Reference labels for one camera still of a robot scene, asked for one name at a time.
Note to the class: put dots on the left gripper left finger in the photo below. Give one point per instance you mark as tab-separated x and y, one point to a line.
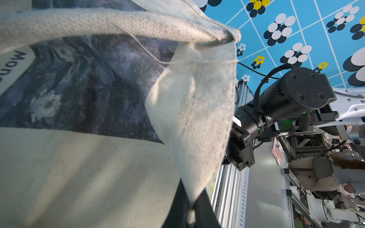
177	216

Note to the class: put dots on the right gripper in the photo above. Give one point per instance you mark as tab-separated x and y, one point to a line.
239	150

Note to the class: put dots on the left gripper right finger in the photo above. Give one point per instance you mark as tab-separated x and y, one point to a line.
204	214

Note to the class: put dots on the beige canvas tote bag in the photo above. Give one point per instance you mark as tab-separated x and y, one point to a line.
106	106

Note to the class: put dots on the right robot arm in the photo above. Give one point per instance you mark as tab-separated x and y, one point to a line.
298	103

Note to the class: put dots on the person in background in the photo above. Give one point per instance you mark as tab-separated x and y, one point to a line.
349	171

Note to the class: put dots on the aluminium frame rail base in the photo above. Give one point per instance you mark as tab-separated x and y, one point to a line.
229	196

